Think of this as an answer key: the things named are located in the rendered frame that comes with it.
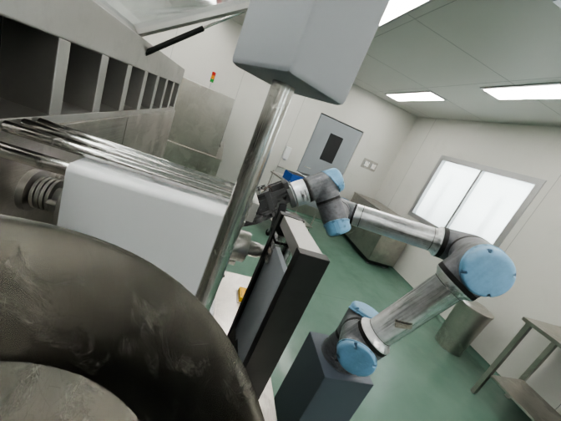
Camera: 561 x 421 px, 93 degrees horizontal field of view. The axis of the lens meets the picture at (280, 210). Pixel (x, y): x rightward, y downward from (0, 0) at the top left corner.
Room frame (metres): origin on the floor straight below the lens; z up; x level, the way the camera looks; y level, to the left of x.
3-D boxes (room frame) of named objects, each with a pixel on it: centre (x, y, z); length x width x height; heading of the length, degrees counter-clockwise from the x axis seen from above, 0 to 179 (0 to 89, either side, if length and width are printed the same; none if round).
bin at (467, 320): (2.89, -2.52, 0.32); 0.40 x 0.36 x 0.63; 108
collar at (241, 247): (0.49, 0.06, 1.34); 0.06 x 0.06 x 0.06; 18
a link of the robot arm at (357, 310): (0.84, -0.42, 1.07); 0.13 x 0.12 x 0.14; 165
